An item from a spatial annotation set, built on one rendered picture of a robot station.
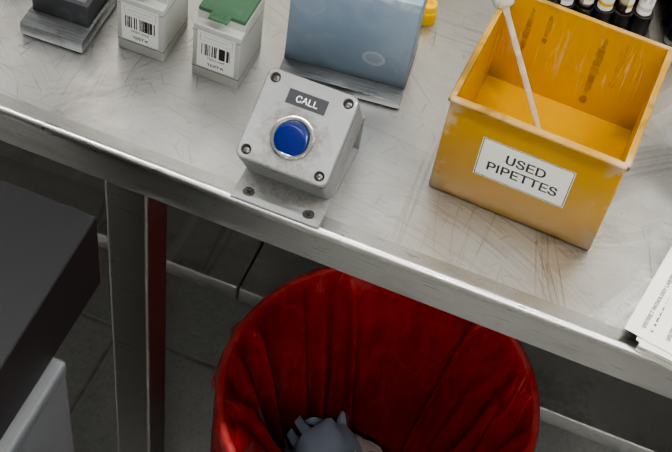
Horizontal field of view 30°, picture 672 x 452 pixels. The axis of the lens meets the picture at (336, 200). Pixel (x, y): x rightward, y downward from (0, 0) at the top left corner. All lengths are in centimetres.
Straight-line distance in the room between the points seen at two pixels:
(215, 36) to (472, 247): 25
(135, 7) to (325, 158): 21
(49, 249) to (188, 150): 19
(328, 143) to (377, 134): 10
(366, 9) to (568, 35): 16
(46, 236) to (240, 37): 24
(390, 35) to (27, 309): 36
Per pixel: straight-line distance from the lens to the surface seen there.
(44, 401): 85
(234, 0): 97
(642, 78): 99
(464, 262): 92
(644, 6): 110
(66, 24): 103
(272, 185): 94
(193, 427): 182
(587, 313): 92
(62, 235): 82
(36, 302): 79
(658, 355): 91
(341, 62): 100
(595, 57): 99
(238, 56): 97
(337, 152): 88
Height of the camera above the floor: 161
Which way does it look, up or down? 51 degrees down
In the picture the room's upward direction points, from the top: 10 degrees clockwise
